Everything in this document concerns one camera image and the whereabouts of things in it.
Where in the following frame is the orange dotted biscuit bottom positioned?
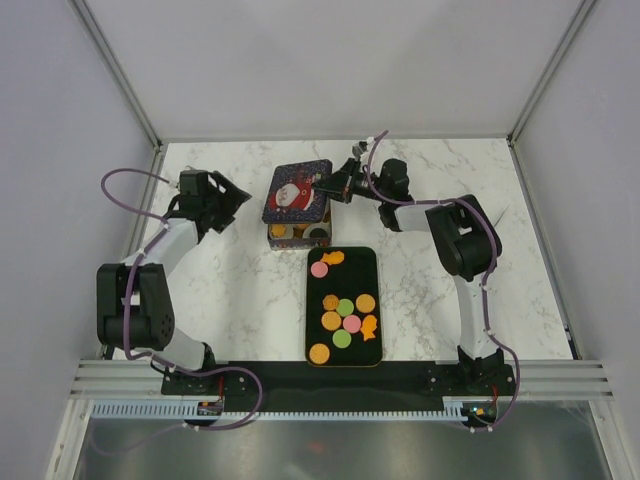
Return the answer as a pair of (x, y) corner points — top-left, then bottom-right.
(308, 343), (331, 365)

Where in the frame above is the aluminium frame post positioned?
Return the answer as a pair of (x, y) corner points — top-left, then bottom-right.
(506, 0), (599, 148)
(69, 0), (163, 152)

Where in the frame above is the aluminium front rail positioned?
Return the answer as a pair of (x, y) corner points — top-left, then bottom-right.
(70, 360), (613, 401)

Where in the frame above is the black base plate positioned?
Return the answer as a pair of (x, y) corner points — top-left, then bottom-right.
(161, 361), (515, 411)

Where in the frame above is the pink sandwich cookie top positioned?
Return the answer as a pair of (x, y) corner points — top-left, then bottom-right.
(310, 261), (329, 279)

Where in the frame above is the orange fish cookie lower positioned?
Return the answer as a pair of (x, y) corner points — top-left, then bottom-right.
(360, 314), (378, 341)

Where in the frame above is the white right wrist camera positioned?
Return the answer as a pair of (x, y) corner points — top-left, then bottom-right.
(351, 140), (372, 158)

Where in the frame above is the aluminium frame left post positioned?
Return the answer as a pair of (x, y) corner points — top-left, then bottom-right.
(69, 0), (163, 152)

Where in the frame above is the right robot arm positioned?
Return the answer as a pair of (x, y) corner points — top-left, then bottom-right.
(313, 158), (504, 395)

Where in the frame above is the orange fish cookie top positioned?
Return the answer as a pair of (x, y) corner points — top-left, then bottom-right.
(321, 250), (345, 266)

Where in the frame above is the green sandwich cookie lower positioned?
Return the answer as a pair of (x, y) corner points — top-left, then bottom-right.
(332, 329), (352, 349)

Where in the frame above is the square cookie tin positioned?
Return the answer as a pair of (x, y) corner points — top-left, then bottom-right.
(266, 205), (333, 250)

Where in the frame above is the orange dotted biscuit middle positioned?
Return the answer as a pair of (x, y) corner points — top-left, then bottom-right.
(321, 311), (342, 331)

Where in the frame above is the gold tin lid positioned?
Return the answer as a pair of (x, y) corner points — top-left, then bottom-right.
(262, 159), (333, 224)

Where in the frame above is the pink sandwich cookie lower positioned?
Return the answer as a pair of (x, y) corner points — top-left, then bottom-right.
(342, 314), (362, 334)

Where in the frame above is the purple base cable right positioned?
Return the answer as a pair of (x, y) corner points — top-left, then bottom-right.
(462, 344), (524, 435)

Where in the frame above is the pink sandwich cookie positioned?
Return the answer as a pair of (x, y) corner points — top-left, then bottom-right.
(310, 261), (329, 279)
(342, 314), (362, 334)

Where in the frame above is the white paper cup bottom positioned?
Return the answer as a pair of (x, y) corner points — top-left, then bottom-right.
(304, 223), (331, 239)

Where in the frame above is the orange dotted biscuit right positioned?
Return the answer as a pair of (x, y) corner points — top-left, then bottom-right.
(355, 294), (376, 314)

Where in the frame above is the green sandwich cookie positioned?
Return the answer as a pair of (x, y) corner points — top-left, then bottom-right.
(332, 329), (352, 349)
(335, 298), (355, 317)

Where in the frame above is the green sandwich cookie upper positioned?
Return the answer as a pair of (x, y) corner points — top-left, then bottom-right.
(335, 298), (355, 317)

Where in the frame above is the orange swirl cookie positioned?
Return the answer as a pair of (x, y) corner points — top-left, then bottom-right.
(271, 224), (287, 238)
(322, 294), (340, 311)

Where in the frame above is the black rectangular tray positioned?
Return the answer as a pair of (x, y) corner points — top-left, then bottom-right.
(304, 246), (383, 368)

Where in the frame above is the orange fish cookie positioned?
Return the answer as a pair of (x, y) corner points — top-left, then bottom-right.
(360, 314), (378, 341)
(321, 250), (345, 266)

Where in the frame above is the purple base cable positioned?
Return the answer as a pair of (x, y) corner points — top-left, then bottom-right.
(462, 344), (524, 435)
(182, 367), (265, 434)

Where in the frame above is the white slotted cable duct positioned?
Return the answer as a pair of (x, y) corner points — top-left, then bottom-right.
(90, 397), (467, 422)

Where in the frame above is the black sandwich cookie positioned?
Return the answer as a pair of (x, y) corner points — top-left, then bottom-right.
(309, 228), (328, 239)

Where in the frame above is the white paper cup left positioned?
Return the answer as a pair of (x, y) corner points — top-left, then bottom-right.
(269, 224), (293, 239)

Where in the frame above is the orange dotted biscuit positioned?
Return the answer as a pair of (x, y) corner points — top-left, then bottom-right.
(355, 294), (376, 314)
(308, 343), (331, 365)
(321, 311), (342, 331)

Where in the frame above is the aluminium frame right post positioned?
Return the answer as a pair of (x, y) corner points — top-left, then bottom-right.
(506, 0), (599, 148)

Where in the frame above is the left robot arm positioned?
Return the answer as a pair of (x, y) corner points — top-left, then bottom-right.
(96, 168), (251, 394)

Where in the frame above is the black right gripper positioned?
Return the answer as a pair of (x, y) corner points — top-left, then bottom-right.
(311, 159), (388, 205)

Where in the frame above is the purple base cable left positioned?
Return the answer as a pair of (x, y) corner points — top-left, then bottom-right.
(182, 367), (265, 434)

